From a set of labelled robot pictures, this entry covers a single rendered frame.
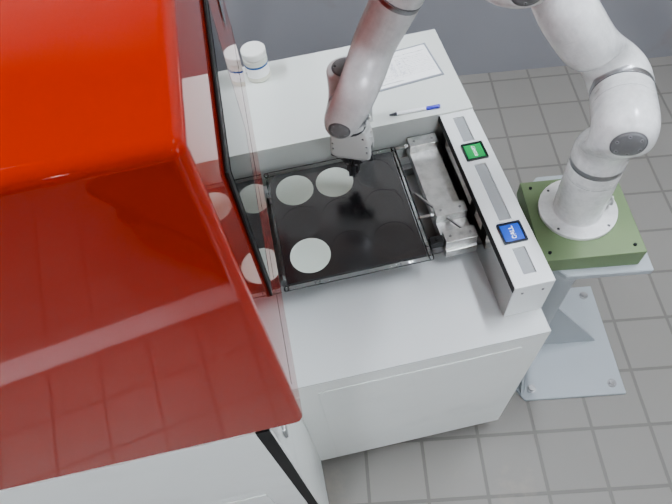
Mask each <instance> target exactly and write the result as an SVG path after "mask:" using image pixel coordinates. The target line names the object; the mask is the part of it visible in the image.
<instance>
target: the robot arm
mask: <svg viewBox="0 0 672 504"><path fill-rule="evenodd" d="M424 1H425V0H368V3H367V5H366V7H365V9H364V12H363V14H362V16H361V18H360V21H359V23H358V25H357V28H356V30H355V33H354V36H353V39H352V42H351V45H350V48H349V51H348V55H347V56H343V57H339V58H336V59H334V60H333V61H332V62H330V64H329V65H328V67H327V70H326V74H327V83H328V103H327V107H326V111H325V115H324V126H325V129H326V131H327V133H328V134H329V135H330V149H331V155H332V156H335V157H339V158H340V159H341V160H342V161H344V163H345V165H347V171H349V176H352V175H353V177H356V174H357V173H359V170H360V164H361V163H363V162H365V161H373V159H374V155H373V152H372V150H373V148H374V139H373V133H372V128H371V125H370V122H369V121H370V118H371V115H368V113H369V112H370V110H371V108H372V106H373V104H374V102H375V100H376V98H377V96H378V94H379V92H380V89H381V87H382V84H383V82H384V79H385V77H386V74H387V71H388V69H389V66H390V63H391V60H392V57H393V55H394V53H395V51H396V49H397V47H398V45H399V44H400V42H401V40H402V39H403V37H404V35H405V34H406V32H407V30H408V28H409V27H410V25H411V23H412V22H413V20H414V18H415V16H416V15H417V13H418V11H419V9H420V8H421V6H422V4H423V2H424ZM486 1H488V2H490V3H492V4H494V5H497V6H500V7H503V8H509V9H525V8H531V9H532V12H533V14H534V16H535V19H536V21H537V23H538V25H539V27H540V29H541V31H542V33H543V34H544V36H545V37H546V39H547V40H548V42H549V43H550V45H551V46H552V48H553V49H554V51H555V52H556V53H557V55H558V56H559V57H560V59H561V60H562V61H563V62H564V63H565V64H566V65H567V66H568V67H569V68H571V69H572V70H574V71H577V72H580V74H581V75H582V77H583V79H584V81H585V84H586V87H587V90H588V94H589V104H590V115H591V124H590V127H589V128H587V129H586V130H584V131H583V132H582V133H581V134H580V135H579V136H578V137H577V138H576V140H575V142H574V145H573V147H572V150H571V153H570V156H569V159H568V161H567V164H566V167H565V170H564V173H563V175H562V178H561V180H559V181H556V182H554V183H552V184H550V185H549V186H547V187H546V188H545V189H544V190H543V192H542V193H541V195H540V198H539V201H538V213H539V215H540V218H541V220H542V221H543V223H544V224H545V225H546V226H547V227H548V228H549V229H550V230H551V231H553V232H554V233H556V234H558V235H559V236H562V237H564V238H567V239H571V240H577V241H589V240H594V239H598V238H600V237H602V236H604V235H606V234H607V233H608V232H610V231H611V229H612V228H613V227H614V225H615V223H616V221H617V218H618V208H617V204H616V202H615V200H614V196H612V195H613V193H614V191H615V189H616V187H617V184H618V182H619V180H620V178H621V176H622V174H623V172H624V170H625V168H626V166H627V164H628V162H629V160H630V158H634V157H639V156H642V155H645V154H647V153H648V152H649V151H650V150H651V149H652V148H653V147H654V145H655V144H656V142H657V139H658V137H659V133H660V129H661V112H660V106H659V100H658V95H657V90H656V84H655V79H654V74H653V70H652V67H651V65H650V63H649V61H648V59H647V57H646V56H645V55H644V53H643V52H642V51H641V50H640V49H639V48H638V47H637V46H636V45H635V44H634V43H633V42H631V41H630V40H628V39H627V38H626V37H624V36H623V35H622V34H621V33H620V32H619V31H618V30H617V29H616V28H615V26H614V25H613V23H612V21H611V20H610V18H609V16H608V15H607V13H606V11H605V9H604V8H603V6H602V4H601V2H600V1H599V0H486Z"/></svg>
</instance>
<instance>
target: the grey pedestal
mask: <svg viewBox="0 0 672 504"><path fill-rule="evenodd" d="M561 178H562V175H558V176H546V177H537V178H536V179H535V180H534V181H533V182H536V181H545V180H554V179H561ZM653 270H654V269H653V266H652V264H651V261H650V259H649V257H648V254H647V253H646V254H645V255H644V257H643V258H642V259H641V261H640V262H639V263H638V264H633V265H621V266H608V267H595V268H583V269H570V270H557V271H552V273H553V275H554V277H555V279H556V280H555V282H554V284H553V286H552V288H551V290H550V292H549V294H548V296H547V298H546V300H545V302H544V303H543V305H542V307H541V309H542V311H543V314H544V316H545V318H546V320H547V322H548V325H549V327H550V329H551V332H550V334H549V335H548V337H547V339H546V340H545V342H544V344H543V345H542V347H541V349H540V350H539V352H538V354H537V355H536V357H535V359H534V360H533V362H532V364H531V365H530V367H529V369H528V370H527V372H526V374H525V375H524V377H523V379H522V380H521V382H520V384H519V385H518V387H517V389H516V390H515V391H516V392H517V393H518V394H519V395H520V396H521V398H522V399H523V400H524V401H538V400H552V399H566V398H580V397H594V396H609V395H623V394H625V393H626V391H625V388H624V385H623V382H622V379H621V376H620V373H619V370H618V367H617V364H616V361H615V358H614V355H613V352H612V349H611V346H610V343H609V340H608V337H607V334H606V331H605V328H604V325H603V322H602V319H601V316H600V313H599V310H598V307H597V304H596V301H595V298H594V295H593V292H592V289H591V287H590V286H588V287H575V288H571V286H572V285H573V283H574V281H575V279H588V278H601V277H614V276H626V275H639V274H651V273H652V271H653Z"/></svg>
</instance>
